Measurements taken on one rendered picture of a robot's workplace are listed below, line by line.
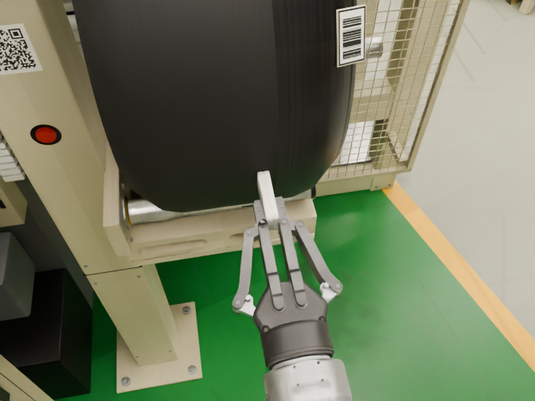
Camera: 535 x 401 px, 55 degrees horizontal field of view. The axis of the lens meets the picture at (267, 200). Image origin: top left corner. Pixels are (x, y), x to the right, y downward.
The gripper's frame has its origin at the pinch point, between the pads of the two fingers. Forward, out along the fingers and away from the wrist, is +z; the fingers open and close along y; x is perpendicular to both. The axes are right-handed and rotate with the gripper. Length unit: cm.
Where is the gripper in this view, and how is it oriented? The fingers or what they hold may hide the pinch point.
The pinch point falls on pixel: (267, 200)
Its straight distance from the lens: 64.0
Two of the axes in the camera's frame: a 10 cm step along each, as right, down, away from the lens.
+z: -1.8, -8.6, 4.7
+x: -0.3, 4.8, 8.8
